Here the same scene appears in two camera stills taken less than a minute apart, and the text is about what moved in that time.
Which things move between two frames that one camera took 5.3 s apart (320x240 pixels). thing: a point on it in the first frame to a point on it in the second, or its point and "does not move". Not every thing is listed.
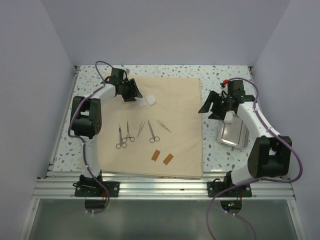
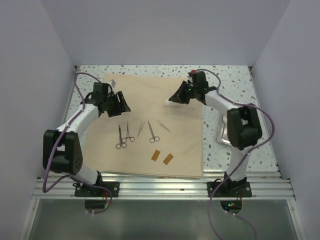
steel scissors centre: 154,138 does not move
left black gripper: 134,91 to 120,108
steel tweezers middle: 140,128 does not move
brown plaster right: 168,159 does not move
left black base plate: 95,189 does not move
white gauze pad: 150,99 to 167,102
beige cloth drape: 159,135 does not move
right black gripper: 214,97 to 179,96
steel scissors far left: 123,145 does not move
